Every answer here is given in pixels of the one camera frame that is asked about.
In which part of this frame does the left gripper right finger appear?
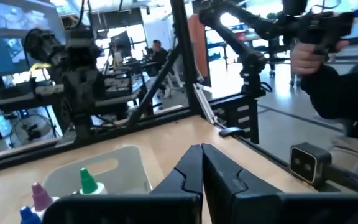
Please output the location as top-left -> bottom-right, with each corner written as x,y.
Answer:
202,143 -> 358,224

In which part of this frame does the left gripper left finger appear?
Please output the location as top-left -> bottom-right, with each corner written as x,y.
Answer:
42,143 -> 204,224

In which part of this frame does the grey plastic bin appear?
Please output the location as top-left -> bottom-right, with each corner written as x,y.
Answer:
42,145 -> 154,200

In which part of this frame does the large green food coloring bottle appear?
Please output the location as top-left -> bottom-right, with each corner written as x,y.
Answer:
73,167 -> 108,196

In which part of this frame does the large purple food coloring bottle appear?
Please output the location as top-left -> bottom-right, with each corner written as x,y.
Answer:
31,182 -> 60,215

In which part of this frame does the large blue food coloring bottle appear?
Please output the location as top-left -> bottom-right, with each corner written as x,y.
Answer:
19,205 -> 45,224

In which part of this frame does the yellow tag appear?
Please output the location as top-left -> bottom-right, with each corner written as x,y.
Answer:
29,62 -> 52,71

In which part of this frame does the large display screen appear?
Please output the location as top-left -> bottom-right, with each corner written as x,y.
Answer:
0,0 -> 65,77

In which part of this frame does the black clamp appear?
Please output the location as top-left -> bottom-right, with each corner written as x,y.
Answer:
218,126 -> 247,138

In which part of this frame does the black monitor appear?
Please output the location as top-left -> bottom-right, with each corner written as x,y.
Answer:
109,30 -> 133,60

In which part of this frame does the floor fan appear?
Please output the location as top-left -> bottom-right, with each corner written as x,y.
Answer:
9,113 -> 58,149

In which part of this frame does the orange panel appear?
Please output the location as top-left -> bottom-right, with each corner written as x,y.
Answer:
187,14 -> 211,88

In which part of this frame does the person's hand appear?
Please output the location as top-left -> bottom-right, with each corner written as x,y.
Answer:
290,39 -> 351,77

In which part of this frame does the table-level camera box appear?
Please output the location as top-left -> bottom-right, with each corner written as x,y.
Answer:
288,142 -> 333,184

